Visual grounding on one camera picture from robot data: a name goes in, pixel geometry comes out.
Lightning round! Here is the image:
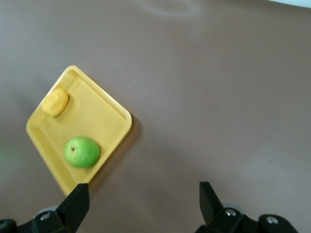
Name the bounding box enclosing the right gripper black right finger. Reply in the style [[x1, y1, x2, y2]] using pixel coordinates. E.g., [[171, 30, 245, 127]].
[[194, 181, 297, 233]]

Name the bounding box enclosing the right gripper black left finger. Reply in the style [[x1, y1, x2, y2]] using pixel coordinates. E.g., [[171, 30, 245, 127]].
[[0, 183, 90, 233]]

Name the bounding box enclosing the green apple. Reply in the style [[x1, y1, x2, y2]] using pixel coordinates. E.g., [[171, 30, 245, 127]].
[[64, 135, 101, 169]]

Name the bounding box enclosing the yellow potato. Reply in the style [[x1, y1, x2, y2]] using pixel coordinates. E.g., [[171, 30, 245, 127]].
[[41, 88, 69, 117]]

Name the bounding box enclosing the yellow plastic tray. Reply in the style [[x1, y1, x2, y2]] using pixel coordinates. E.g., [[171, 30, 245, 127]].
[[26, 65, 133, 198]]

